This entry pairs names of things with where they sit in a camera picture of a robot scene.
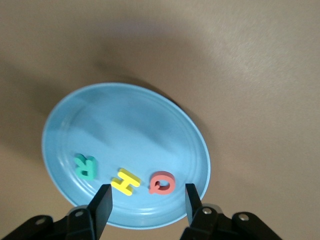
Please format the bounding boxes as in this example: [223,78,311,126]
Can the blue plate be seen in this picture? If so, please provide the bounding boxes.
[41,82,212,230]

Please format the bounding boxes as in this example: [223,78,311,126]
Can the red uppercase foam letter Q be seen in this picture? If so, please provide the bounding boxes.
[148,170,175,196]

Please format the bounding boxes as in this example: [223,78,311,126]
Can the yellow uppercase foam letter H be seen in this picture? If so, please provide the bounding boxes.
[110,168,141,197]

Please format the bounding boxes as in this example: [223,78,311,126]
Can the brown table cover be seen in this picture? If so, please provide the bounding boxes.
[0,0,320,240]

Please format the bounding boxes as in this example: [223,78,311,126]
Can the teal uppercase foam letter R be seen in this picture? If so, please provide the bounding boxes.
[73,153,97,181]

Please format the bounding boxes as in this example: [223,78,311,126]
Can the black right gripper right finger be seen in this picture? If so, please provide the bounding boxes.
[180,183,285,240]

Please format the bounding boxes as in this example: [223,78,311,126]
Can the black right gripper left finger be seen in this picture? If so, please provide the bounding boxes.
[0,184,114,240]

